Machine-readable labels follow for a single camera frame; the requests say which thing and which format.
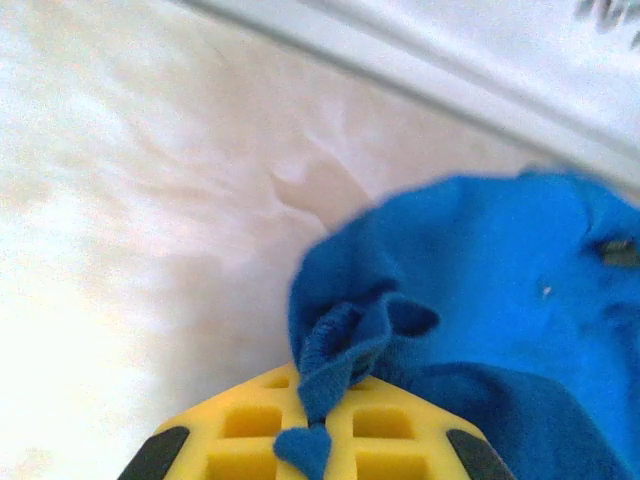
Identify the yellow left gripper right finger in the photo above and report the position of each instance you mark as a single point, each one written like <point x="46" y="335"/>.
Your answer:
<point x="400" y="450"/>

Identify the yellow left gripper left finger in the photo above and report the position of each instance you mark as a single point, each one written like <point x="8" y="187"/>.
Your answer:
<point x="230" y="440"/>

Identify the blue printed t-shirt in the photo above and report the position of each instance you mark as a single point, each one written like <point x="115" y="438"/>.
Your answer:
<point x="500" y="300"/>

